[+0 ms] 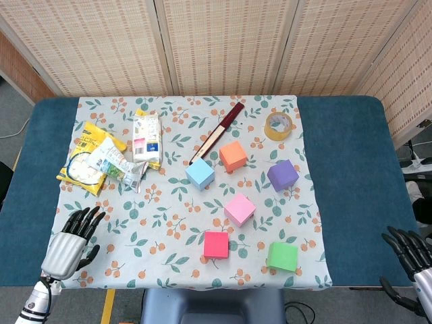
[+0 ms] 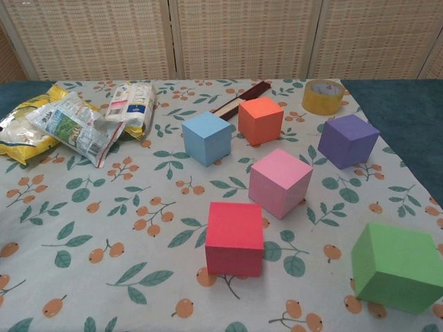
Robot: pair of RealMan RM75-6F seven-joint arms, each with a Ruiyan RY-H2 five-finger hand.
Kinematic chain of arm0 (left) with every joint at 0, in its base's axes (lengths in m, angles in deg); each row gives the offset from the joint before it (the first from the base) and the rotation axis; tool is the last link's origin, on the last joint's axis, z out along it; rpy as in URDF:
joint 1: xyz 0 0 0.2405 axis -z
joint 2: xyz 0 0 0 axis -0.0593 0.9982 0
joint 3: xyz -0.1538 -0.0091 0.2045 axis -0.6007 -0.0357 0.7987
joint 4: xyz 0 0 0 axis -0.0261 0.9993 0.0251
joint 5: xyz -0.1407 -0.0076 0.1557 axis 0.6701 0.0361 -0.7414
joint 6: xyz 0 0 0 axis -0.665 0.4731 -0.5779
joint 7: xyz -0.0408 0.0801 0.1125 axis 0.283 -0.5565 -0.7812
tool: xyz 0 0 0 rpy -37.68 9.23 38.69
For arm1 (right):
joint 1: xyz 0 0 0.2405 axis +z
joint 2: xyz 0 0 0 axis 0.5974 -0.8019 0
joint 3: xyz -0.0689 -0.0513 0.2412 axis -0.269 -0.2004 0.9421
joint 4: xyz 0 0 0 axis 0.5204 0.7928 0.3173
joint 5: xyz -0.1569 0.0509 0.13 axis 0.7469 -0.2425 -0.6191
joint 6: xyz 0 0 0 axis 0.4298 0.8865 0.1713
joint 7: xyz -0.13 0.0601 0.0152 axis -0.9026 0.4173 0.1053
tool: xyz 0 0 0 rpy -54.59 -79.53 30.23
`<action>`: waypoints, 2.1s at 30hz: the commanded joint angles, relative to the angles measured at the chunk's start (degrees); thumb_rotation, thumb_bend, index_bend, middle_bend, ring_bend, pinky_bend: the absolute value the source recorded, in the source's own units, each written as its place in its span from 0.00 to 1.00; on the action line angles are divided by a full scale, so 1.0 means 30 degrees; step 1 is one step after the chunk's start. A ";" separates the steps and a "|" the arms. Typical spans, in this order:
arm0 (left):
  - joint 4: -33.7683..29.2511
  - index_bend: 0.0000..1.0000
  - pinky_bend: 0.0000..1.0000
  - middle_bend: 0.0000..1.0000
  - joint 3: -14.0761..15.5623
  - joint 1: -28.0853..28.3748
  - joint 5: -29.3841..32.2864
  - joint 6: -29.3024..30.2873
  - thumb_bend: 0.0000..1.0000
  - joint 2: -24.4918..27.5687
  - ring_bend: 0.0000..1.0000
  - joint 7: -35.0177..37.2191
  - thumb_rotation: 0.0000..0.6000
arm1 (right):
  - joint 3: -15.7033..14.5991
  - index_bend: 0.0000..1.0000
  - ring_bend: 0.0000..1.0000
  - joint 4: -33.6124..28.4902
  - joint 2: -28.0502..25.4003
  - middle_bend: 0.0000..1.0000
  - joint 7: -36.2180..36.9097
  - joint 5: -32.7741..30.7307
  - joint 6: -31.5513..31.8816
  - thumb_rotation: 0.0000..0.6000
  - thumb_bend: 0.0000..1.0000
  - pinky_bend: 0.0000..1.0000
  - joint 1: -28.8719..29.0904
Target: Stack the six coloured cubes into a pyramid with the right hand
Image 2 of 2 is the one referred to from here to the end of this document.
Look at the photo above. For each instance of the light blue block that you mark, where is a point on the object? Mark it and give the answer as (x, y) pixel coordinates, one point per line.
(206, 138)

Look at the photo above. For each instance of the light pink block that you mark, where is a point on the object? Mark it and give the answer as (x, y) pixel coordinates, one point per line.
(277, 183)

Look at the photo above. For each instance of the purple block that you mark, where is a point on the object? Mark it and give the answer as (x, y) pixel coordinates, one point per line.
(346, 141)

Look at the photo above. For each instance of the green block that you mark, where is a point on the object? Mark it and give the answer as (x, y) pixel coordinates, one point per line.
(394, 266)

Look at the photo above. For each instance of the orange block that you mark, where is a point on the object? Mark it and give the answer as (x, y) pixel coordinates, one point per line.
(259, 117)

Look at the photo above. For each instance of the hot pink block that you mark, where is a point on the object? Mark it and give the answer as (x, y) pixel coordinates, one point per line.
(233, 238)

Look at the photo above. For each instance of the dark red folded fan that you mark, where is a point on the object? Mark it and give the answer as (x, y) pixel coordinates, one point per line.
(254, 90)

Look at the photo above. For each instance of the flat yellow snack bag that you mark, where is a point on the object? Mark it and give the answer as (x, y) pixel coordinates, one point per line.
(133, 133)

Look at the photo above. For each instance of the white snack bag blue label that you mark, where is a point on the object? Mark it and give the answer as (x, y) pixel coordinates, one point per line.
(133, 103)

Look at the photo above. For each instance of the yellow packing tape roll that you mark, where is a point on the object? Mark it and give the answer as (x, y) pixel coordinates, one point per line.
(311, 103)

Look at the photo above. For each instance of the floral fruit print tablecloth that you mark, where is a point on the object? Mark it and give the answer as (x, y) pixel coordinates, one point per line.
(104, 214)

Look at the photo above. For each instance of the crumpled white green snack bag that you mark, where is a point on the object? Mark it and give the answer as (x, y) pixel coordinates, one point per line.
(69, 128)

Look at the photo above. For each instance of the bamboo folding screen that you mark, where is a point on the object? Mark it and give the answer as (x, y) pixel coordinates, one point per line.
(104, 34)

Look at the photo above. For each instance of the yellow marshmallow snack bag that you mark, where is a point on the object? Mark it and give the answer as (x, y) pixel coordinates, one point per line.
(20, 148)

